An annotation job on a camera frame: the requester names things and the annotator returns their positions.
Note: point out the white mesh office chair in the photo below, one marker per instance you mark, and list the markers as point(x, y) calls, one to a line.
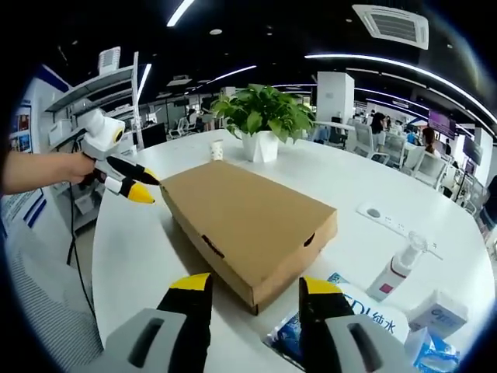
point(42, 311)

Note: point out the black monitor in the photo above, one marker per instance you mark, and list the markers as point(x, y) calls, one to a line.
point(153, 136)

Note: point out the blue tissue pack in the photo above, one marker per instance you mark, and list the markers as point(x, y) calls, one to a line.
point(435, 349)

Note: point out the white table power strip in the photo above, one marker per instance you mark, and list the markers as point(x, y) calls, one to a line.
point(384, 219)

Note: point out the white ceiling light strip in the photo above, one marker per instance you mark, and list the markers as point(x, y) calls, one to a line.
point(143, 79)
point(178, 13)
point(369, 59)
point(233, 73)

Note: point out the grey metal storage shelf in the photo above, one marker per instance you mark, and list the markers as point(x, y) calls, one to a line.
point(105, 77)

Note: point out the white appliance with grille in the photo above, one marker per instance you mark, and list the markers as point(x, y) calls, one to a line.
point(109, 60)

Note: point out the purple wall screen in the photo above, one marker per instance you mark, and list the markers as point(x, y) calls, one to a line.
point(442, 122)

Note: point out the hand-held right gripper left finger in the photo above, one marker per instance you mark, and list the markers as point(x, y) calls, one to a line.
point(190, 311)

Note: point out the blue white wall poster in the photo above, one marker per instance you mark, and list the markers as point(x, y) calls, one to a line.
point(23, 132)

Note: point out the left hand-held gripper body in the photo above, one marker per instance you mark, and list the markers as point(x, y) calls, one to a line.
point(99, 134)

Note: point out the white office desk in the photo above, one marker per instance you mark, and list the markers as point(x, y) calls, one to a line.
point(334, 124)

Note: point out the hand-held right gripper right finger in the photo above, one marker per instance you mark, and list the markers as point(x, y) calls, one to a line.
point(322, 322)

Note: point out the blue wet wipes soft pack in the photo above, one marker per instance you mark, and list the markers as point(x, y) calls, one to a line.
point(376, 322)

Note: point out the person's left hand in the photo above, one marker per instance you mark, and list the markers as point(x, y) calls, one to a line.
point(79, 169)

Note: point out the brown cardboard shoe box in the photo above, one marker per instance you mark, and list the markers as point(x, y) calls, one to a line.
point(248, 225)

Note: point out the row of white desk chairs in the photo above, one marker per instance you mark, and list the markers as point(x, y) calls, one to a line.
point(363, 136)

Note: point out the white patterned paper cup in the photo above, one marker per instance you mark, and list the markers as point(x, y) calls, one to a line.
point(217, 150)

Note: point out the small white blue-print box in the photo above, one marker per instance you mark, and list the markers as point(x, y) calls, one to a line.
point(438, 311)

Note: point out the white pump bottle red label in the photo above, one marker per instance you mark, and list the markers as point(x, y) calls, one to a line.
point(388, 281)

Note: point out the dark wall monitor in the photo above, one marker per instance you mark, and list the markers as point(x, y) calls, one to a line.
point(473, 150)

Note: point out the ceiling air conditioner unit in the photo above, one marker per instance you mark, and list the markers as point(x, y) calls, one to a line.
point(392, 25)

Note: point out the green plant in white pot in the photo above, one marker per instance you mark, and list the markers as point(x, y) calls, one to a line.
point(264, 109)

